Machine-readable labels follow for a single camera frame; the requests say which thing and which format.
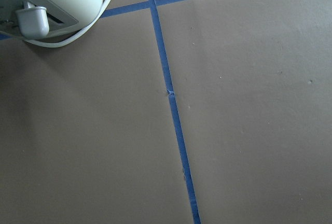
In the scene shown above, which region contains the white toaster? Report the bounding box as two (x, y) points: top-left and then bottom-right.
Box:
(0, 0), (103, 40)

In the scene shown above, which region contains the white toaster power cord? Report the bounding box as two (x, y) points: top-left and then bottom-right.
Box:
(23, 0), (122, 48)

